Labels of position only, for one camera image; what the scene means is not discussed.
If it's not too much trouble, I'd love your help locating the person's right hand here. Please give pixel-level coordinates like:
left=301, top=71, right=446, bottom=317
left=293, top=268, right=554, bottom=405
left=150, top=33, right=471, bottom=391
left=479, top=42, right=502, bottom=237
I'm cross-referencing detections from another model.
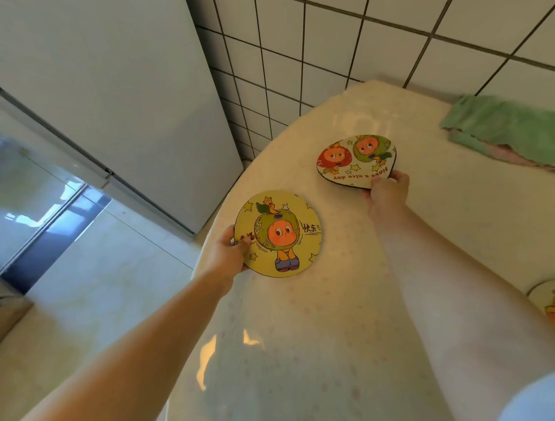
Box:
left=360, top=169, right=410, bottom=228

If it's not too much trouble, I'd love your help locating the person's left hand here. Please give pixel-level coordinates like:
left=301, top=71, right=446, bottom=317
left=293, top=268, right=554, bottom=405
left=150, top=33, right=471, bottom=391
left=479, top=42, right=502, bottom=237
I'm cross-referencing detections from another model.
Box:
left=204, top=225, right=251, bottom=292

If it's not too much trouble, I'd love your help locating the heart-shaped cartoon coaster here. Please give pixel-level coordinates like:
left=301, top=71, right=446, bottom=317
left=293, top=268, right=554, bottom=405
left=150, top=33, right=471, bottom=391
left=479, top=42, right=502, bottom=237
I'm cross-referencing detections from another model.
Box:
left=316, top=134, right=397, bottom=189

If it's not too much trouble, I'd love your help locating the round yellow cartoon coaster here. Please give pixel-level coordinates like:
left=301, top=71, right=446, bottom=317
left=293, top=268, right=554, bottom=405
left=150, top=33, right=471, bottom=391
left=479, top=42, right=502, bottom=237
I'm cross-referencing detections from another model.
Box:
left=234, top=191, right=323, bottom=278

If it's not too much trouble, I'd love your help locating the person's right forearm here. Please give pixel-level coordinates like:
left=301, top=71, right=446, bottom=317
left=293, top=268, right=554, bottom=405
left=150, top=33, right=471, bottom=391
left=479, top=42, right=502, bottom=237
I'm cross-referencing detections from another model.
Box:
left=375, top=204, right=555, bottom=421

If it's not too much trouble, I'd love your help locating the person's left forearm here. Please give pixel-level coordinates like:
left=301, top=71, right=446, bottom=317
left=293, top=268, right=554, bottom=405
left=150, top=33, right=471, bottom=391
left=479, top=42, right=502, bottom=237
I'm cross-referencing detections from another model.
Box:
left=22, top=268, right=228, bottom=421

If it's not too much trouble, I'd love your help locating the green cloth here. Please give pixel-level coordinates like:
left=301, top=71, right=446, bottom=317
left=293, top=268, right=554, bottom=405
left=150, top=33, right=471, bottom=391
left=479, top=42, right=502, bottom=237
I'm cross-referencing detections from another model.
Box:
left=440, top=94, right=555, bottom=167

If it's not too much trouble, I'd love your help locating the pink cloth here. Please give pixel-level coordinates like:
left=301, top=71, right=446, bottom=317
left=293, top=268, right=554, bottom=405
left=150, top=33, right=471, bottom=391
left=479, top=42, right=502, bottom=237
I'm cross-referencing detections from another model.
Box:
left=448, top=132, right=555, bottom=171

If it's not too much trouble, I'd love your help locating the white refrigerator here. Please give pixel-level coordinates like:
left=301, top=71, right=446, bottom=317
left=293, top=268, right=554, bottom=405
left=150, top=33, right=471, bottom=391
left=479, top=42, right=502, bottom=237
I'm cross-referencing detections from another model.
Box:
left=0, top=0, right=244, bottom=235

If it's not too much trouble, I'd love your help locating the cartoon coaster with white rim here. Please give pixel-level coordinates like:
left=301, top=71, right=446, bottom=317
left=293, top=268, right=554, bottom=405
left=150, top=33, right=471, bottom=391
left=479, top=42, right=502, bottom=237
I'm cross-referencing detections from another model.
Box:
left=527, top=279, right=555, bottom=319

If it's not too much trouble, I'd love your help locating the sliding glass door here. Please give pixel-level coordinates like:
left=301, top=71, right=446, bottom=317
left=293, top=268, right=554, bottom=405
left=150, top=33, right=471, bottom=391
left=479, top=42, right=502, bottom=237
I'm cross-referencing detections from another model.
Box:
left=0, top=89, right=112, bottom=296

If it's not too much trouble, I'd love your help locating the person's light blue sleeve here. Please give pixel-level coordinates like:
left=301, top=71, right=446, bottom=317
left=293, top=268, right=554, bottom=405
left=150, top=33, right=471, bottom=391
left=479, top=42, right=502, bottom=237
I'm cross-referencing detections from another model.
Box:
left=496, top=372, right=555, bottom=421

